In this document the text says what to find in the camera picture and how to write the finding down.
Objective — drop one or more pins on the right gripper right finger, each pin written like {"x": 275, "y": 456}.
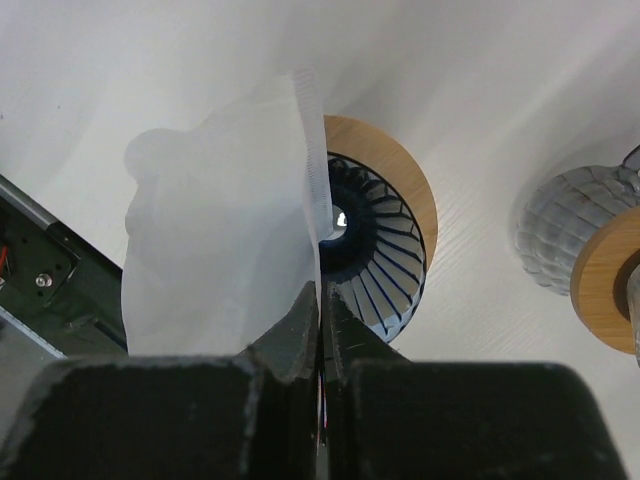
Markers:
{"x": 393, "y": 418}

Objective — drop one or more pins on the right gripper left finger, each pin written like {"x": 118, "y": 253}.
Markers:
{"x": 253, "y": 415}

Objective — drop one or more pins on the blue plastic dripper cone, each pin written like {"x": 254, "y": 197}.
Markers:
{"x": 376, "y": 258}

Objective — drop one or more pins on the glass coffee server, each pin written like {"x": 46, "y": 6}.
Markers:
{"x": 564, "y": 213}

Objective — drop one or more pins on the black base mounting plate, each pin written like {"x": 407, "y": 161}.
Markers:
{"x": 57, "y": 288}

